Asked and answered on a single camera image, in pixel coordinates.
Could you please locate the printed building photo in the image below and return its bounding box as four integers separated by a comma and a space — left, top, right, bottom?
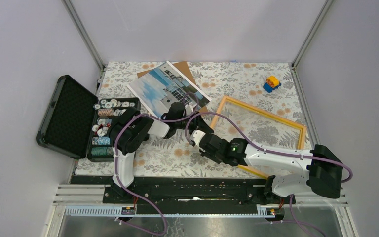
126, 61, 212, 119

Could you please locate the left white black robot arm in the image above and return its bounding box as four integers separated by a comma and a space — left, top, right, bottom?
107, 102, 214, 203

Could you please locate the aluminium rail front frame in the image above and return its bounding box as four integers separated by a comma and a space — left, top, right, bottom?
53, 184, 359, 237

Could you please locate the right aluminium corner post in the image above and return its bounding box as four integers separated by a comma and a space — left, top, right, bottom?
291, 0, 335, 71

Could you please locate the yellow wooden picture frame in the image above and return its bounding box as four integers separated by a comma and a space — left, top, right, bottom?
210, 95, 307, 179

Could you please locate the black poker chip case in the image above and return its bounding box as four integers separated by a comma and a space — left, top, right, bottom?
36, 75, 141, 162

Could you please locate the floral patterned table mat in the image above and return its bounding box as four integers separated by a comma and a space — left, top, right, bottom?
74, 61, 321, 180

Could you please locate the aluminium corner post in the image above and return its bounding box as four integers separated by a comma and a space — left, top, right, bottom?
61, 0, 105, 71
291, 0, 335, 71

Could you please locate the yellow blue toy car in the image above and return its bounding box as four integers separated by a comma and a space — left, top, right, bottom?
263, 76, 282, 93

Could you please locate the left aluminium corner post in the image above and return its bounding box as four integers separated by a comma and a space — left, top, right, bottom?
61, 0, 105, 71

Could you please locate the brown cardboard backing board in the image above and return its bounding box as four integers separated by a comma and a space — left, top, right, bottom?
136, 60, 210, 114

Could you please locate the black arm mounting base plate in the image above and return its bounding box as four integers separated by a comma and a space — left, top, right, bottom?
71, 175, 296, 215

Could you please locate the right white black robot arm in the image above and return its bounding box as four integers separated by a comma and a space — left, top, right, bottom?
189, 130, 345, 203

